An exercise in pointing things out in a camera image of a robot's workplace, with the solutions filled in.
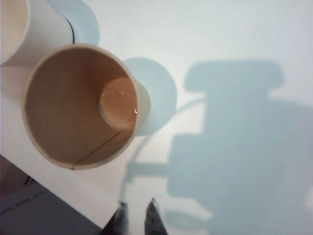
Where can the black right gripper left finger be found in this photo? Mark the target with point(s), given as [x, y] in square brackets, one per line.
[121, 220]

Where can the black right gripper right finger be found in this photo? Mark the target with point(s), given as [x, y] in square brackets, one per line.
[154, 220]

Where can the brown kraft paper cup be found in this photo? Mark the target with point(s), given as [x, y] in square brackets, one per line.
[68, 105]

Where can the white paper cup blue logo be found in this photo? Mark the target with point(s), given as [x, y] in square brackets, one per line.
[41, 27]

